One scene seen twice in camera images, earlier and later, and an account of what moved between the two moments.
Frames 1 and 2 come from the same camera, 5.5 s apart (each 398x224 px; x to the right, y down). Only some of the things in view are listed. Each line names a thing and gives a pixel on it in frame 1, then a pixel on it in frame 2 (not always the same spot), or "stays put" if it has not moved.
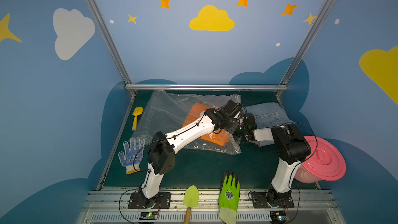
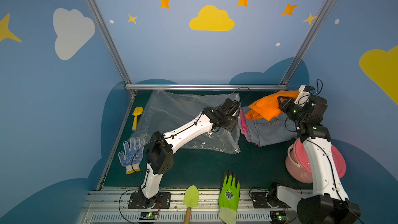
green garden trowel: x=190 y=200 stays put
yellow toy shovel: x=137 y=111 stays put
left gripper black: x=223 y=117 stays put
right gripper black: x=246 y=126 → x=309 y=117
